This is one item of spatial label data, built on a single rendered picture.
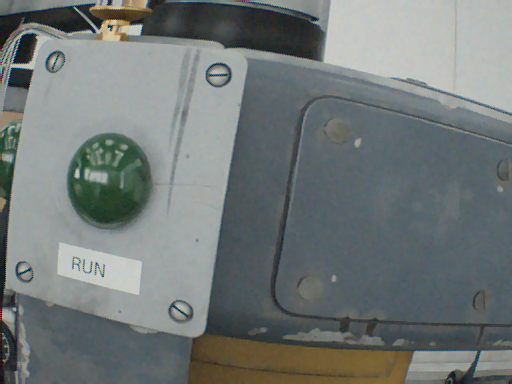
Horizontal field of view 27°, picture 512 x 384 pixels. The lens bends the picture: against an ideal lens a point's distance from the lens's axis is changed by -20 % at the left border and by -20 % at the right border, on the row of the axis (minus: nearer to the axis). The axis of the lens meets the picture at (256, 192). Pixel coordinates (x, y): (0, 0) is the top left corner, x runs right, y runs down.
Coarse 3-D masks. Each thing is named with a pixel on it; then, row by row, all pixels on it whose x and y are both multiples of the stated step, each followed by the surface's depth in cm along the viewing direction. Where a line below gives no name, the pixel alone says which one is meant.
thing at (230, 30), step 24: (144, 24) 57; (168, 24) 55; (192, 24) 54; (216, 24) 54; (240, 24) 54; (264, 24) 54; (288, 24) 55; (312, 24) 57; (264, 48) 55; (288, 48) 55; (312, 48) 56
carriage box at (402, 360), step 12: (192, 360) 73; (396, 360) 74; (408, 360) 75; (192, 372) 73; (204, 372) 73; (216, 372) 73; (228, 372) 73; (240, 372) 74; (252, 372) 74; (264, 372) 74; (276, 372) 74; (396, 372) 75
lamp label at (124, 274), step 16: (64, 256) 38; (80, 256) 38; (96, 256) 38; (112, 256) 38; (64, 272) 38; (80, 272) 38; (96, 272) 38; (112, 272) 38; (128, 272) 38; (112, 288) 38; (128, 288) 38
